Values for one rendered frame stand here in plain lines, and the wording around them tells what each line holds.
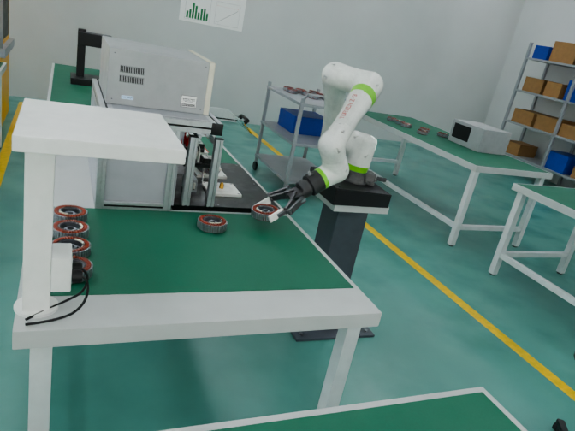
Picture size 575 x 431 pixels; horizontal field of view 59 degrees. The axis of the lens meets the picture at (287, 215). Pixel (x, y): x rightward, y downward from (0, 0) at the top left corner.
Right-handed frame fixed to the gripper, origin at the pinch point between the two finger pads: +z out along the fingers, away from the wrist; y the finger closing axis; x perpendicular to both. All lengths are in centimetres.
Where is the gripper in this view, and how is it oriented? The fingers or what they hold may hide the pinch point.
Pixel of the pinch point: (266, 211)
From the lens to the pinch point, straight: 202.6
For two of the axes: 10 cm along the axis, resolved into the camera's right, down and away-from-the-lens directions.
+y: 4.9, 3.9, -7.8
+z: -8.2, 5.0, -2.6
